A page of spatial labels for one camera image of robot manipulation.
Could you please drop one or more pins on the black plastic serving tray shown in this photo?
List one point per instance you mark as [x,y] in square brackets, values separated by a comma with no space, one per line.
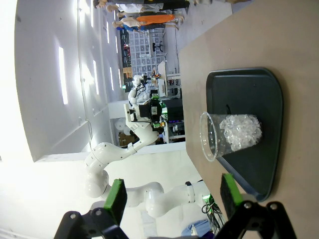
[249,92]

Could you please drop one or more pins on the white partition board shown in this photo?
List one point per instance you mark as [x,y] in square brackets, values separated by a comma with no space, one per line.
[162,79]

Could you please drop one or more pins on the black equipment box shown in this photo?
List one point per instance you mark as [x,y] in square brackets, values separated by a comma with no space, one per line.
[174,109]

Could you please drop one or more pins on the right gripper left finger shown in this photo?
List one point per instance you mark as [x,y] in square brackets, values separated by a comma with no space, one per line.
[115,199]

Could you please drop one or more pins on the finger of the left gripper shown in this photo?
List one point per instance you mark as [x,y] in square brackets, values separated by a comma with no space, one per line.
[155,100]
[156,123]

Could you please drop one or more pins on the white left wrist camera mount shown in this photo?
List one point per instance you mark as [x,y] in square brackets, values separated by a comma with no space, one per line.
[129,112]

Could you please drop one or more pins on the long ceiling light panel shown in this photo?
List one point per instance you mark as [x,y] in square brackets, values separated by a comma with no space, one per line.
[62,74]
[96,77]

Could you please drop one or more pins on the shelving with storage bins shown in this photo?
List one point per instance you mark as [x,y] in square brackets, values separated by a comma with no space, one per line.
[144,49]

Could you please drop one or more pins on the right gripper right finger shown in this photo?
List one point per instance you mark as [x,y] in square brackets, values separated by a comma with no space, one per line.
[231,194]

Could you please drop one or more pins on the white framed work desk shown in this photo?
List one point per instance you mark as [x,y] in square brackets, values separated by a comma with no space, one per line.
[177,129]

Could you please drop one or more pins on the white humanoid robot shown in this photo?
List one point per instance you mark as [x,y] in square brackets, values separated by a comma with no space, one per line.
[137,95]

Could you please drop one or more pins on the mannequin in black clothes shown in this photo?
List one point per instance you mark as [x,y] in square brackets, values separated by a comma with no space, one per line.
[172,3]

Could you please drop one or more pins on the black round stool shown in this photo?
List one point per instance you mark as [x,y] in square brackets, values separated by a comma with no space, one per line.
[157,46]

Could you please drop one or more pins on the blue cloth bundle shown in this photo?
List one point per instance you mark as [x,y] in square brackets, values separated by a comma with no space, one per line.
[197,227]

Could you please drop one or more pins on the clear plastic cup with ice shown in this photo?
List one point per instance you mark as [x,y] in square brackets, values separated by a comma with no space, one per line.
[239,134]

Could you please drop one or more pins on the mannequin in orange dress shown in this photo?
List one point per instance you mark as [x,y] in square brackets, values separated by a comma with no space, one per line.
[154,18]

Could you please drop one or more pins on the mannequin in blue white outfit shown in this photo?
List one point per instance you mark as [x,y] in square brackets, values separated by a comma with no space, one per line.
[130,25]

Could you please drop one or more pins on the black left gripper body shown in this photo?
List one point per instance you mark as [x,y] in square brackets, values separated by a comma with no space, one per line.
[145,111]

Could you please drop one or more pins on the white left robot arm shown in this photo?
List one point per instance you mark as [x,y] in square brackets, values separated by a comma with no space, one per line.
[104,154]

